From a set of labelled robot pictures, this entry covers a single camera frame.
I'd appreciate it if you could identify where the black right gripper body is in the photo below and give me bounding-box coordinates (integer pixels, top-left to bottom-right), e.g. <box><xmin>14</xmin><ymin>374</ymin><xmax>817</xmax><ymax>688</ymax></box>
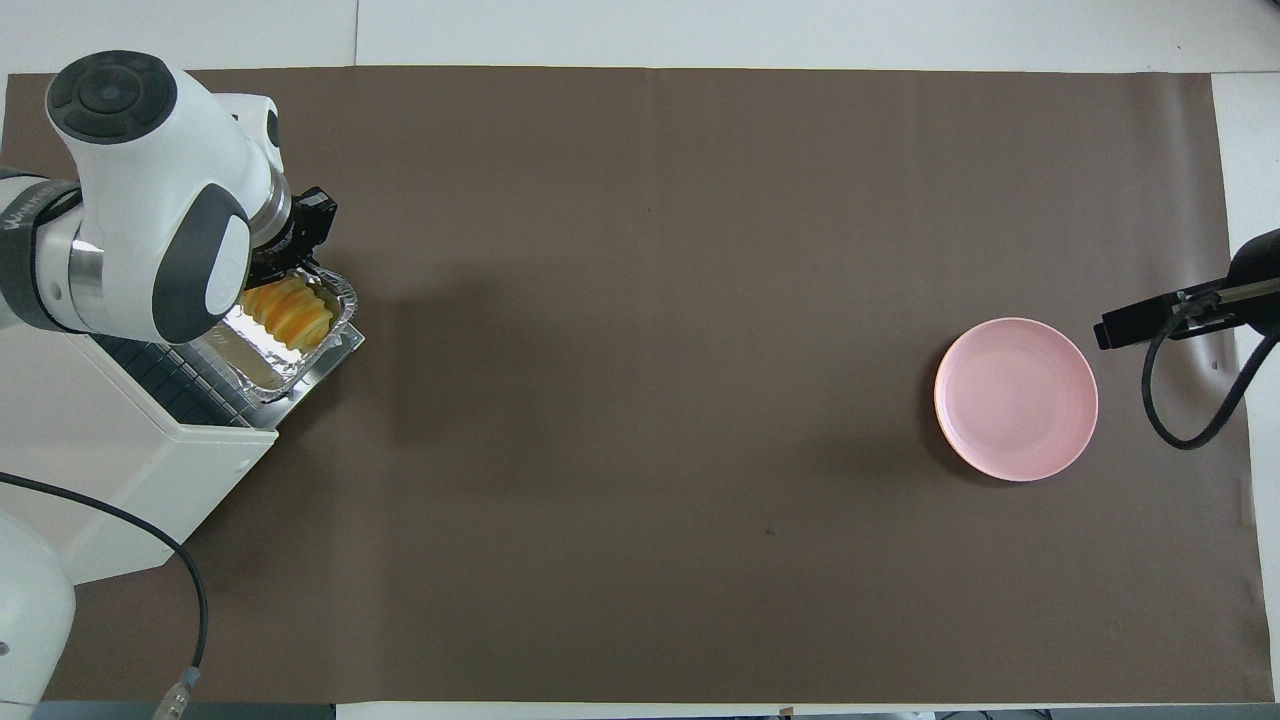
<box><xmin>1165</xmin><ymin>228</ymin><xmax>1280</xmax><ymax>341</ymax></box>

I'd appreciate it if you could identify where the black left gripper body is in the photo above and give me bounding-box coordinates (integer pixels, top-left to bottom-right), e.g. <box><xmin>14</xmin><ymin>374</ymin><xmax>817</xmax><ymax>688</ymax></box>
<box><xmin>262</xmin><ymin>190</ymin><xmax>323</xmax><ymax>263</ymax></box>

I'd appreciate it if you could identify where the golden ridged bread loaf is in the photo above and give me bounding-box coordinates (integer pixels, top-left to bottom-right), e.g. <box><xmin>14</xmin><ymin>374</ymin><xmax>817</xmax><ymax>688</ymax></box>
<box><xmin>240</xmin><ymin>277</ymin><xmax>335</xmax><ymax>353</ymax></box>

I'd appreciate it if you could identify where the aluminium foil tray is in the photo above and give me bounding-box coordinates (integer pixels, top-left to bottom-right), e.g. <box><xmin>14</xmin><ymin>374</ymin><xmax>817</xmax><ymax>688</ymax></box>
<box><xmin>195</xmin><ymin>265</ymin><xmax>359</xmax><ymax>405</ymax></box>

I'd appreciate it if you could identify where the oven glass door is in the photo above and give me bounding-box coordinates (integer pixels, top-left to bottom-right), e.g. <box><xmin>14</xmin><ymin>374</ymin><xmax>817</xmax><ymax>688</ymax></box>
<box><xmin>275</xmin><ymin>322</ymin><xmax>366</xmax><ymax>403</ymax></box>

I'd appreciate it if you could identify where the white toaster oven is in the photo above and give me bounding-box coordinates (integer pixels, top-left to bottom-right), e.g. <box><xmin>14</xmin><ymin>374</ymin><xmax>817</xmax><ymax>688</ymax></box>
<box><xmin>0</xmin><ymin>320</ymin><xmax>281</xmax><ymax>587</ymax></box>

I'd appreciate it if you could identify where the pink round plate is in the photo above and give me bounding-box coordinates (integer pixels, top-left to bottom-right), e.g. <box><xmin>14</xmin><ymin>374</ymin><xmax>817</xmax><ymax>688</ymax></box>
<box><xmin>934</xmin><ymin>317</ymin><xmax>1099</xmax><ymax>483</ymax></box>

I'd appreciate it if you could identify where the brown table mat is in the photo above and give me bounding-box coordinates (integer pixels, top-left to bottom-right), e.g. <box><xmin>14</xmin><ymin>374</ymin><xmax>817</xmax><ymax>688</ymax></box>
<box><xmin>0</xmin><ymin>65</ymin><xmax>1273</xmax><ymax>706</ymax></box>

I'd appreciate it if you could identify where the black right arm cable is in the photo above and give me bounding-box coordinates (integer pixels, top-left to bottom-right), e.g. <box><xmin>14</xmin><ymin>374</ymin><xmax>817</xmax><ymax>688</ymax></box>
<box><xmin>1140</xmin><ymin>298</ymin><xmax>1280</xmax><ymax>451</ymax></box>

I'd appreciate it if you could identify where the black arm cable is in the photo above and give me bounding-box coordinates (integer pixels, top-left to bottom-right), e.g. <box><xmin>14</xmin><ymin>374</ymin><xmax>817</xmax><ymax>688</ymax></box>
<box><xmin>1140</xmin><ymin>298</ymin><xmax>1280</xmax><ymax>451</ymax></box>
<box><xmin>0</xmin><ymin>472</ymin><xmax>209</xmax><ymax>720</ymax></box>

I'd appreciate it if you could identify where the oven wire rack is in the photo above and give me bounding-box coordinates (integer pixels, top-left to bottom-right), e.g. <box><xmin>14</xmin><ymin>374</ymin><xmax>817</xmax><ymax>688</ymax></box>
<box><xmin>90</xmin><ymin>335</ymin><xmax>253</xmax><ymax>429</ymax></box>

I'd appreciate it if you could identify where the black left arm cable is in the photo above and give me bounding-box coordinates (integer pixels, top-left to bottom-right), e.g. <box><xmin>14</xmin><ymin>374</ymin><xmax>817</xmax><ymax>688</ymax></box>
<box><xmin>0</xmin><ymin>472</ymin><xmax>209</xmax><ymax>720</ymax></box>

